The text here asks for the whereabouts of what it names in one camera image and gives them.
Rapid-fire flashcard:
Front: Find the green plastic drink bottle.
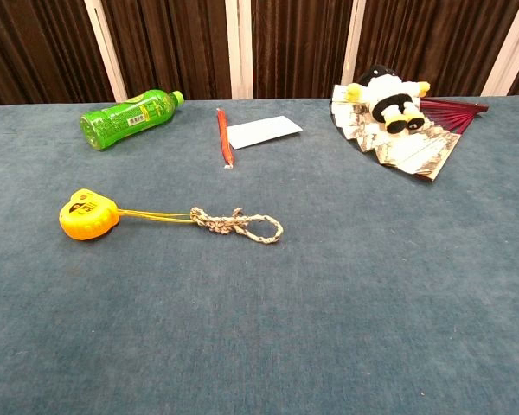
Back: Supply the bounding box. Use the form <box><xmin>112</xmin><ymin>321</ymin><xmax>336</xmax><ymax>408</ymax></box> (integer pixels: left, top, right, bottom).
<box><xmin>79</xmin><ymin>88</ymin><xmax>186</xmax><ymax>151</ymax></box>

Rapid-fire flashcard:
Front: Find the dark brown curtain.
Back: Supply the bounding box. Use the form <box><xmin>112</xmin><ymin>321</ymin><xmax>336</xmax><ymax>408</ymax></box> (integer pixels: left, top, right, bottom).
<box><xmin>0</xmin><ymin>0</ymin><xmax>519</xmax><ymax>107</ymax></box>

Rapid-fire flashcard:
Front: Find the white frame post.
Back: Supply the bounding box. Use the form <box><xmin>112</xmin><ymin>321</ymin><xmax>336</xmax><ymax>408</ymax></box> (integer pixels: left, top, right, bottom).
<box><xmin>83</xmin><ymin>0</ymin><xmax>129</xmax><ymax>104</ymax></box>
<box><xmin>224</xmin><ymin>0</ymin><xmax>254</xmax><ymax>100</ymax></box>
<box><xmin>340</xmin><ymin>0</ymin><xmax>368</xmax><ymax>99</ymax></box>
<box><xmin>480</xmin><ymin>0</ymin><xmax>519</xmax><ymax>98</ymax></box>

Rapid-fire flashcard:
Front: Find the white rectangular card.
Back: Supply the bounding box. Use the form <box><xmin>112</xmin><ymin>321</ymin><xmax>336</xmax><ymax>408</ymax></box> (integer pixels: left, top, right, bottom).
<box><xmin>226</xmin><ymin>115</ymin><xmax>304</xmax><ymax>150</ymax></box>

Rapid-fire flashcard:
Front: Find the braided beige rope loop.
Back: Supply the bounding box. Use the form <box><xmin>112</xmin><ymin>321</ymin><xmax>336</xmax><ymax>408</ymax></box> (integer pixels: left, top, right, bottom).
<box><xmin>189</xmin><ymin>206</ymin><xmax>284</xmax><ymax>245</ymax></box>

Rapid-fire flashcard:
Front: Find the blue table cloth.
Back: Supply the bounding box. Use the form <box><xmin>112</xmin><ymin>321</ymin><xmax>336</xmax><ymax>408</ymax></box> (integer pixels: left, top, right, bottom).
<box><xmin>0</xmin><ymin>95</ymin><xmax>519</xmax><ymax>415</ymax></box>

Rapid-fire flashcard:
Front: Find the printed paper folding fan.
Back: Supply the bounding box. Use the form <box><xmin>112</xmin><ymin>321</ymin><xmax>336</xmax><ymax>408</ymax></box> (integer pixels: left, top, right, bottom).
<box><xmin>330</xmin><ymin>84</ymin><xmax>490</xmax><ymax>182</ymax></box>

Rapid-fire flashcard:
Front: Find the yellow tape measure with cord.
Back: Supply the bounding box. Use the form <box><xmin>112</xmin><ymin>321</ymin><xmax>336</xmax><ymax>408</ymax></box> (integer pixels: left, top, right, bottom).
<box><xmin>59</xmin><ymin>188</ymin><xmax>196</xmax><ymax>241</ymax></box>

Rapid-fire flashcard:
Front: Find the black and white plush toy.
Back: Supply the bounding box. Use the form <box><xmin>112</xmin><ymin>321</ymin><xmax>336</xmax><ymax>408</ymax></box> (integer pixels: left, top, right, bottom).
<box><xmin>344</xmin><ymin>63</ymin><xmax>432</xmax><ymax>135</ymax></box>

